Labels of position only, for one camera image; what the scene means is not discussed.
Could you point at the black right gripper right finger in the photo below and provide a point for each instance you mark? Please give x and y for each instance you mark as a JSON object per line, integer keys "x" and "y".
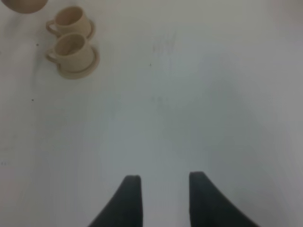
{"x": 208, "y": 207}

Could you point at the near beige teacup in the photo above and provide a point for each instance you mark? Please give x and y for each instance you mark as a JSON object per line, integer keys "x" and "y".
{"x": 72, "y": 52}

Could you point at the beige ceramic teapot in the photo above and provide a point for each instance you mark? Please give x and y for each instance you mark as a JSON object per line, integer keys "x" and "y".
{"x": 25, "y": 6}

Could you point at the beige cup saucer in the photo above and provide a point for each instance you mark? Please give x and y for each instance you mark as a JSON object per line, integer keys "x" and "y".
{"x": 88, "y": 29}
{"x": 83, "y": 73}

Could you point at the beige teacup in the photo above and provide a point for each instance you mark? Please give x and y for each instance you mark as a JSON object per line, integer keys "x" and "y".
{"x": 72, "y": 52}
{"x": 68, "y": 20}

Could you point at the far beige teacup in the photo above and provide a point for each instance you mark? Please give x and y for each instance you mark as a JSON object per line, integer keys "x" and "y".
{"x": 68, "y": 20}

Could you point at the near beige cup saucer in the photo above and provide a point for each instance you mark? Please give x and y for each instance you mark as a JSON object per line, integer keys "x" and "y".
{"x": 83, "y": 73}

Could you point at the far beige cup saucer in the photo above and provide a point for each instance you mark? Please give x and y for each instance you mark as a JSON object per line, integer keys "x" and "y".
{"x": 88, "y": 29}

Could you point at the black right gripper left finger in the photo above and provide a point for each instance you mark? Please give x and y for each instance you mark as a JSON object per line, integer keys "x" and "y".
{"x": 125, "y": 209}

